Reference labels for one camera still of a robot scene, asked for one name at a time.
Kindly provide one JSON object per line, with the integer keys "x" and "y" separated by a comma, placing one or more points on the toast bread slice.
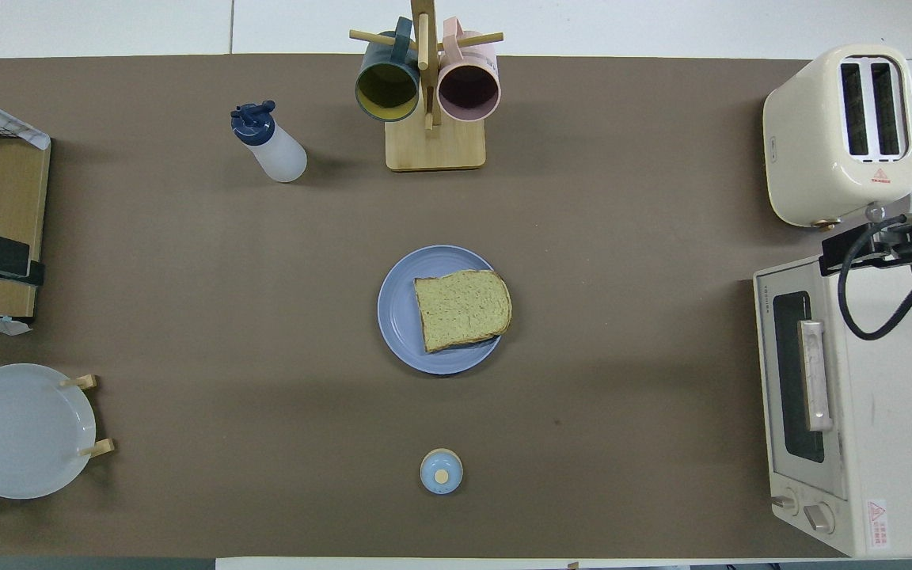
{"x": 462, "y": 309}

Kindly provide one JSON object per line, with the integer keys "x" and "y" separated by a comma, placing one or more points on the pale grey-blue plate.
{"x": 20, "y": 431}

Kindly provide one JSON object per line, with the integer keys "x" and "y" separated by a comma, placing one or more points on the wooden plate rack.
{"x": 96, "y": 448}

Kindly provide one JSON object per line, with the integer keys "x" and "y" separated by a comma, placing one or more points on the blue round plate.
{"x": 397, "y": 317}

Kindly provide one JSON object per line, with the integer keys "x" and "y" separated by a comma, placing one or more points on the cream two-slot toaster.
{"x": 828, "y": 150}

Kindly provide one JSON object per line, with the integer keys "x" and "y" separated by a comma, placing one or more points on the brown table mat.
{"x": 187, "y": 277}

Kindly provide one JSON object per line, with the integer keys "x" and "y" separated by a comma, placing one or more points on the white toaster oven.
{"x": 891, "y": 412}

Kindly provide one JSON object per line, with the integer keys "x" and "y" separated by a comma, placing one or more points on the teal mug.
{"x": 386, "y": 91}

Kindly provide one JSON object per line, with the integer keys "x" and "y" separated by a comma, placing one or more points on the pink mug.
{"x": 468, "y": 91}

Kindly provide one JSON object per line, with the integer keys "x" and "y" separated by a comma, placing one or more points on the wooden mug tree stand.
{"x": 434, "y": 146}

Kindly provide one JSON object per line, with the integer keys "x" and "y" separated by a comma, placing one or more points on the small blue call bell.
{"x": 441, "y": 472}

